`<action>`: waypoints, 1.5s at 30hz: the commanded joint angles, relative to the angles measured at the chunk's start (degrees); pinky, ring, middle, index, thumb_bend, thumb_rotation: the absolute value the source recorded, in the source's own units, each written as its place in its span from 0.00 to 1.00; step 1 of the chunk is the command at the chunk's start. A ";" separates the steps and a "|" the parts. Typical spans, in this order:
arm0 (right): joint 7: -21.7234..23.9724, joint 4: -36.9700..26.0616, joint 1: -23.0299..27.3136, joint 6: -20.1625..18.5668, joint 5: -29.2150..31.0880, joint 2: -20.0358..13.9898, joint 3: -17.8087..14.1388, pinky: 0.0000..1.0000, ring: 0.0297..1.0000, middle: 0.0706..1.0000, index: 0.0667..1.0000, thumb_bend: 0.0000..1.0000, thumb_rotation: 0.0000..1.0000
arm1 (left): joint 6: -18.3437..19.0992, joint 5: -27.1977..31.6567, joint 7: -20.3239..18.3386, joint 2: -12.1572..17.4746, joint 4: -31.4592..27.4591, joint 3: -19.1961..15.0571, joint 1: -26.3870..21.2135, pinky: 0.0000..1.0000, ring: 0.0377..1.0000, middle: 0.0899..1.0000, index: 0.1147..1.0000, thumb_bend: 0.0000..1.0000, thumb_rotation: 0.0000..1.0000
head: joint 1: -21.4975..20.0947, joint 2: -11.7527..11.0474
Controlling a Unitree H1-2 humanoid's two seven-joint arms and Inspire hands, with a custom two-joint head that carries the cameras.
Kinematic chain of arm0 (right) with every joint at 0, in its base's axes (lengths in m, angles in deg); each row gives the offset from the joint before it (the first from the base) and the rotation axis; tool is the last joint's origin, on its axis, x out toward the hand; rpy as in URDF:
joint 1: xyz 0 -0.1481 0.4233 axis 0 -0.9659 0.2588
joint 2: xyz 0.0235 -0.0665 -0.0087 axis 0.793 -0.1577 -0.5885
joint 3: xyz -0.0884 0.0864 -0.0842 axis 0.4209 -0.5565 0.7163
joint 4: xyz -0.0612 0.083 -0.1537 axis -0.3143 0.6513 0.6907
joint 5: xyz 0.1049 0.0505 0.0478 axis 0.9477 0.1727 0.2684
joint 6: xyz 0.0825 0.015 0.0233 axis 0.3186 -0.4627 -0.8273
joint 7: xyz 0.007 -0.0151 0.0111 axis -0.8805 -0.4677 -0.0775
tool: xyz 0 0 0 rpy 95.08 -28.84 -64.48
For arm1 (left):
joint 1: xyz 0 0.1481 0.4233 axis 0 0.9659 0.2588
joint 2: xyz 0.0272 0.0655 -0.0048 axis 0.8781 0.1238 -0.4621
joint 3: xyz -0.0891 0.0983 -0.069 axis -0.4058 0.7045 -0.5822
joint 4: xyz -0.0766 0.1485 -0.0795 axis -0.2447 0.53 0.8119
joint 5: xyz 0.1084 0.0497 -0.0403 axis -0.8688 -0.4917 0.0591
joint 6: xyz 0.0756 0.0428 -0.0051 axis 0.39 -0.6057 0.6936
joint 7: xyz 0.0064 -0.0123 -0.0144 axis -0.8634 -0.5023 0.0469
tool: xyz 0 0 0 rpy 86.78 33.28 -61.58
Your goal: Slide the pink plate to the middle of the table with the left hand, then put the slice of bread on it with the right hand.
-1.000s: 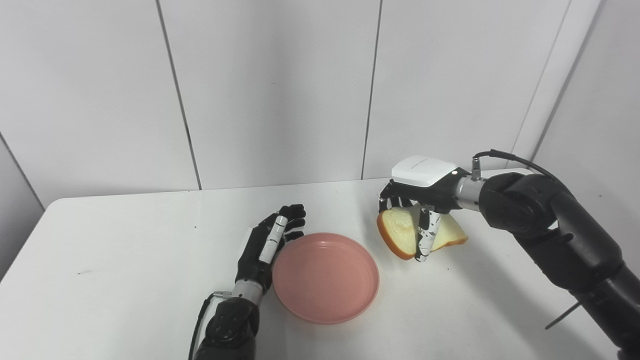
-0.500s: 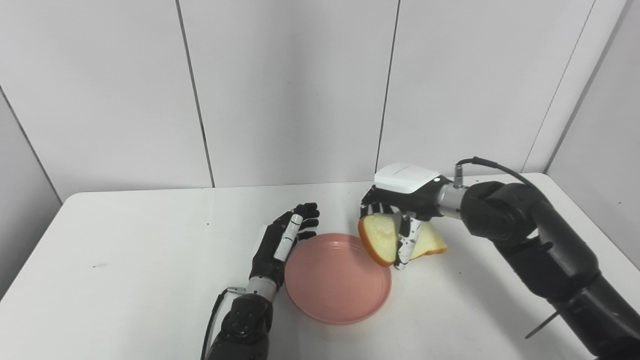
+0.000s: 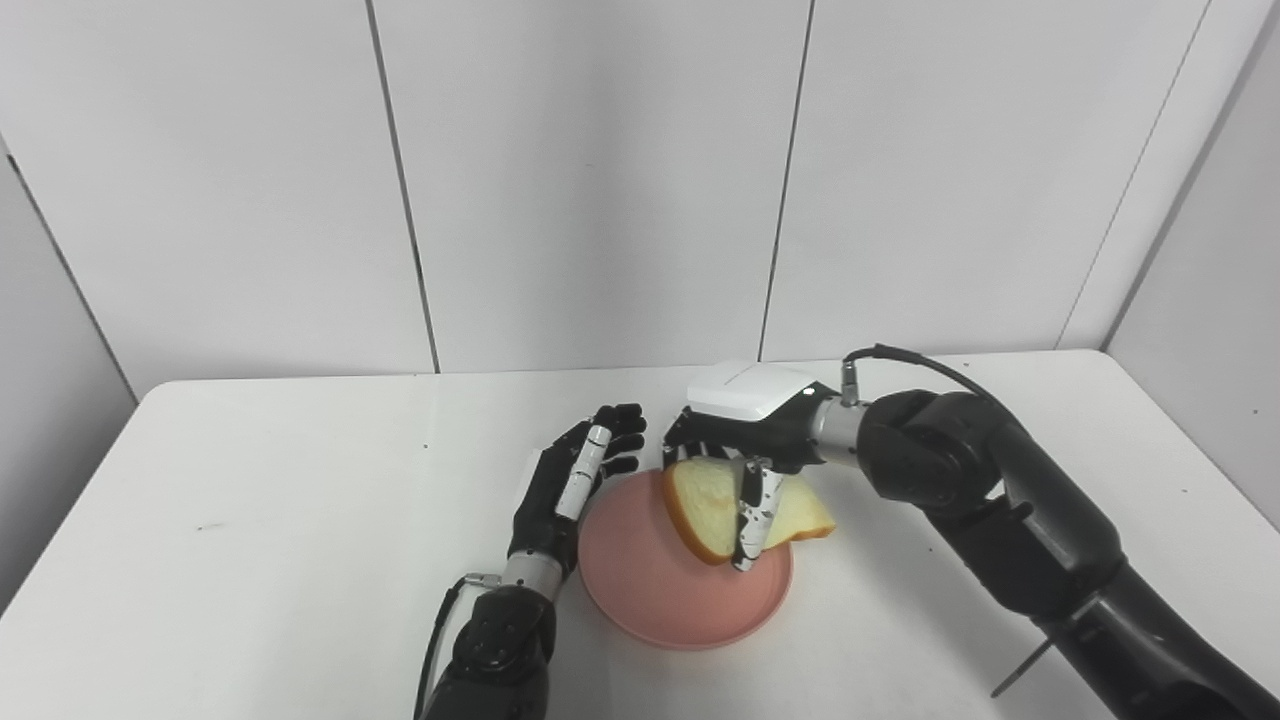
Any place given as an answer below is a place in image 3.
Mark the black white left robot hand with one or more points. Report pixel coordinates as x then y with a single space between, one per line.
545 500

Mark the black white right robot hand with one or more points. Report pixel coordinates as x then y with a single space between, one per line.
750 400

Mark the slice of white bread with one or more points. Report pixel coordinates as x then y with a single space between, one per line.
705 505

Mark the pink round plate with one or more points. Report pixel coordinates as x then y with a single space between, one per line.
660 600

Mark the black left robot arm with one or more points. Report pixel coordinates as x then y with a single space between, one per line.
500 650

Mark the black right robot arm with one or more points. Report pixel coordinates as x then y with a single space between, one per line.
1040 530

